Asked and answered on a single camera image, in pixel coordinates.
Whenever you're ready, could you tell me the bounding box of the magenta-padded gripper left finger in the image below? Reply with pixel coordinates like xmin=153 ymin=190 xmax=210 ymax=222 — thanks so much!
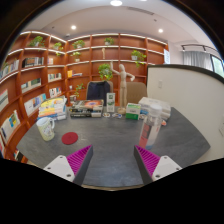
xmin=43 ymin=144 xmax=94 ymax=187

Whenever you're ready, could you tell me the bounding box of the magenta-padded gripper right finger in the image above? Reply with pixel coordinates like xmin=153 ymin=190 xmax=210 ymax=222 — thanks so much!
xmin=133 ymin=144 xmax=183 ymax=186

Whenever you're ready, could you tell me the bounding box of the clear plastic water bottle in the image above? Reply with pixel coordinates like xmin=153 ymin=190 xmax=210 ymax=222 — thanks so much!
xmin=138 ymin=103 xmax=163 ymax=151

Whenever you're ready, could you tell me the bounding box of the flat round red coaster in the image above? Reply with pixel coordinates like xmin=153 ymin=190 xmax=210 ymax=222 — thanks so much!
xmin=61 ymin=131 xmax=79 ymax=146

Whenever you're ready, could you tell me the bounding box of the yellow striped ceramic mug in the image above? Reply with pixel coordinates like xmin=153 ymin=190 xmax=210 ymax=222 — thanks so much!
xmin=35 ymin=116 xmax=56 ymax=142

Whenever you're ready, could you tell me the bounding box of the stack of colourful books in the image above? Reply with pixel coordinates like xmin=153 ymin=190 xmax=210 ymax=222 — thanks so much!
xmin=37 ymin=95 xmax=68 ymax=122

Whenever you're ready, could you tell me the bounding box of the small green white box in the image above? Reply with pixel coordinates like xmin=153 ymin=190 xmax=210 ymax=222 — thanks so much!
xmin=125 ymin=102 xmax=142 ymax=121

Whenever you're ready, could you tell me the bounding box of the stack of dark books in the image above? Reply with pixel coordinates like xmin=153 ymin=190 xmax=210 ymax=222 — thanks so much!
xmin=68 ymin=99 xmax=105 ymax=119

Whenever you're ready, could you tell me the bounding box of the white partition with dark top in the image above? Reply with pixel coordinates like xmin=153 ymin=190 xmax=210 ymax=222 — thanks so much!
xmin=146 ymin=64 xmax=224 ymax=164

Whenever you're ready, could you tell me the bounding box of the tan chair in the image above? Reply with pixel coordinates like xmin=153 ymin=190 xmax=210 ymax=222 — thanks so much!
xmin=125 ymin=81 xmax=148 ymax=105

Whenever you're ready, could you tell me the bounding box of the tall green white carton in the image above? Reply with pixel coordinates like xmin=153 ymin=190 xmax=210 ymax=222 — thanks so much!
xmin=105 ymin=92 xmax=116 ymax=113

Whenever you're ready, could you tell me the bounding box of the dark blue chair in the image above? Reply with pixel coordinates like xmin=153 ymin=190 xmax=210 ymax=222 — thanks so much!
xmin=85 ymin=80 xmax=113 ymax=106

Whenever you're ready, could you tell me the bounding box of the wooden artist mannequin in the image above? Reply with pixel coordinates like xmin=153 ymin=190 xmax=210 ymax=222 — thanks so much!
xmin=110 ymin=61 xmax=136 ymax=115

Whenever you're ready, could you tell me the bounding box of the orange wooden shelf unit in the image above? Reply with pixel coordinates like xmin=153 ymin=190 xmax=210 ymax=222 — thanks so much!
xmin=0 ymin=30 xmax=169 ymax=164

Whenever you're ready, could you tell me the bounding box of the grey curtain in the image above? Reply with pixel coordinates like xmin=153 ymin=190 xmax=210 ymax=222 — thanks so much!
xmin=182 ymin=50 xmax=214 ymax=72

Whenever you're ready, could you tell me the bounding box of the black ceiling track rail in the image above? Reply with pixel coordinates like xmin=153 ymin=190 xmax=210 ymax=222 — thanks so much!
xmin=181 ymin=43 xmax=216 ymax=53

